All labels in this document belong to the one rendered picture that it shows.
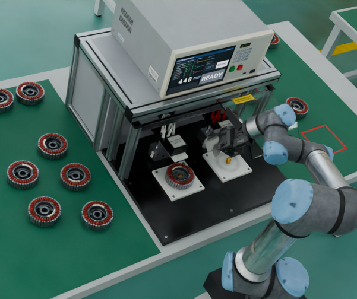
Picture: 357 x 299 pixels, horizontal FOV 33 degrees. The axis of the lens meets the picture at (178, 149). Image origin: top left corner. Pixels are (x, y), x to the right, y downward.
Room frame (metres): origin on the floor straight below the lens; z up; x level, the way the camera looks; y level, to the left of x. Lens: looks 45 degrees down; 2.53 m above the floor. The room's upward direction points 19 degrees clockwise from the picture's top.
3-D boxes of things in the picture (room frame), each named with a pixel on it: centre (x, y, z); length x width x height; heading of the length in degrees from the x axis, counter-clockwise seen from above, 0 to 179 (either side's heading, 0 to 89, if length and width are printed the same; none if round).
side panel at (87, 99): (1.70, 0.39, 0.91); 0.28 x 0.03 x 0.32; 47
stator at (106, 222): (1.29, 0.19, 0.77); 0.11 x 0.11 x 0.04
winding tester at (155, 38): (1.89, 0.10, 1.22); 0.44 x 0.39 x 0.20; 137
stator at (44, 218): (1.23, 0.37, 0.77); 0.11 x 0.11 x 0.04
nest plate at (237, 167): (1.75, -0.21, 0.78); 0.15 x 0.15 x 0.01; 47
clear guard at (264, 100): (1.78, -0.23, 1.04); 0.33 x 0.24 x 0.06; 47
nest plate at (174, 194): (1.57, -0.04, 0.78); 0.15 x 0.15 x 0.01; 47
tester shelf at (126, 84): (1.88, 0.11, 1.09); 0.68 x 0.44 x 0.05; 137
